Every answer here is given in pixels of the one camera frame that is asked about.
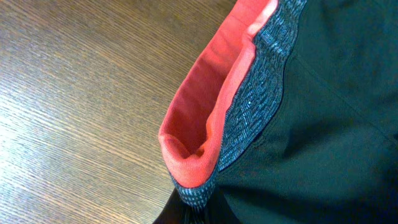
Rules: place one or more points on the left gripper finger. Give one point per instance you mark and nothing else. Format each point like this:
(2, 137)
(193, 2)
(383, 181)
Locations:
(174, 212)

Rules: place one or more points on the black leggings with grey-red waistband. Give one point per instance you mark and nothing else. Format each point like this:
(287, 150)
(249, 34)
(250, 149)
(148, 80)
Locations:
(289, 115)

